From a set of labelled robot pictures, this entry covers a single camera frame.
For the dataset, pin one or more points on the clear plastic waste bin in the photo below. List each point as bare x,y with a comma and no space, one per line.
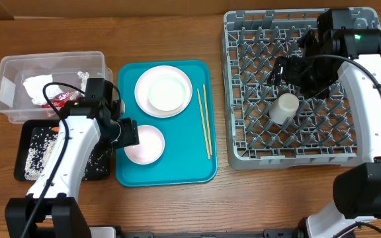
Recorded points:
63,66

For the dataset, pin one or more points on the grey dishwasher rack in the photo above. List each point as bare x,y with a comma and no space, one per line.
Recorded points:
321,133

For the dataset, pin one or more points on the white cup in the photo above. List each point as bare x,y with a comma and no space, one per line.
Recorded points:
284,107

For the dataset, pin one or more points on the left wooden chopstick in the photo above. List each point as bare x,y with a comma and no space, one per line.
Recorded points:
203,125

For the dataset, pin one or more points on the white paper napkin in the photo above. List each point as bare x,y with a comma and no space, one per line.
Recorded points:
34,88

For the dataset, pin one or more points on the white rice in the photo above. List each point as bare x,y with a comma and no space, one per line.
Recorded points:
41,144

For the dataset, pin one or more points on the wooden chopstick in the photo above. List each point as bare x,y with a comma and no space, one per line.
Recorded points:
203,125
207,120

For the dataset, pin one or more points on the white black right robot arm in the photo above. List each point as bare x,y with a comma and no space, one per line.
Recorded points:
337,51

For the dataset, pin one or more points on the large white plate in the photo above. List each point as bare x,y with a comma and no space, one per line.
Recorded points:
145,80

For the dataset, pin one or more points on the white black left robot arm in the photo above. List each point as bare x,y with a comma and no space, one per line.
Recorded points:
50,207

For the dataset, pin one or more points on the teal serving tray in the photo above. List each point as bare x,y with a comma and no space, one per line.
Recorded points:
184,159

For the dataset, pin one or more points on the black rectangular tray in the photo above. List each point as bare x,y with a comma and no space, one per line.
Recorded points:
24,142

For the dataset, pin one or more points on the orange carrot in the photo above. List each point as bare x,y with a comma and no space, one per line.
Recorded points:
55,129

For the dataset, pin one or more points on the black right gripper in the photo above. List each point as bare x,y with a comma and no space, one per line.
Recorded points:
295,69

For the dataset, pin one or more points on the crumpled white tissue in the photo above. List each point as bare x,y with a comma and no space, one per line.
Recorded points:
83,77

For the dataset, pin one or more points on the red snack wrapper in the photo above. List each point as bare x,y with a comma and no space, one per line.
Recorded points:
60,100

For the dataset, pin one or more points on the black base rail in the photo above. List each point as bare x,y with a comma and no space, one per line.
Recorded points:
194,234

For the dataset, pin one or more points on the right wooden chopstick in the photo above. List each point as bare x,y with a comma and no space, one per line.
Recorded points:
207,120

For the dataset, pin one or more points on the small white plate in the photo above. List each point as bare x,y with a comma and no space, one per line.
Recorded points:
166,93

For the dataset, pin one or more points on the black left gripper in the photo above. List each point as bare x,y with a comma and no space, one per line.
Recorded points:
129,136

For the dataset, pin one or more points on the white bowl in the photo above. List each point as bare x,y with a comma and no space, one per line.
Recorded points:
150,148

